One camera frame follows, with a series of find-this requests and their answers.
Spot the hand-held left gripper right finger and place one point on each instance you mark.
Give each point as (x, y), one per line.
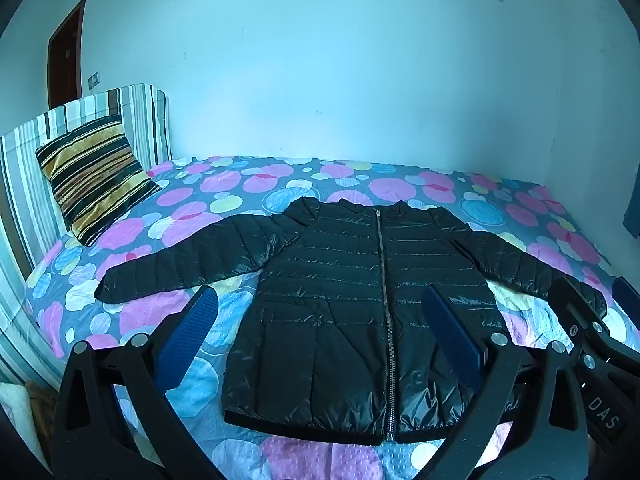
(452, 332)

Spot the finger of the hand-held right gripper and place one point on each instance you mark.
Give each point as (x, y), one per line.
(577, 305)
(627, 302)

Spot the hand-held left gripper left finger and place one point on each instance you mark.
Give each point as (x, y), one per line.
(192, 327)

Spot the black puffer jacket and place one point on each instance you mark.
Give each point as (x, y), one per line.
(350, 305)

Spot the dark hanging cloth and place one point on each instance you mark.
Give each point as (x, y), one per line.
(632, 210)

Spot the polka-dot bed sheet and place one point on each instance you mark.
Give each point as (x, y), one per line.
(210, 190)

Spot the striped cushion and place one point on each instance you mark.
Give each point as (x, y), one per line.
(92, 177)

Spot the white fluffy cloth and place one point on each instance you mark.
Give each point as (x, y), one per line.
(15, 405)

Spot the striped headboard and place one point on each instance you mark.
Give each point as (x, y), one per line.
(30, 170)

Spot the brown wooden door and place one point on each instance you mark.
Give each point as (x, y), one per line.
(64, 55)

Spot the wall switch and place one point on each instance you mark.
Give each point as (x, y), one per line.
(94, 78)

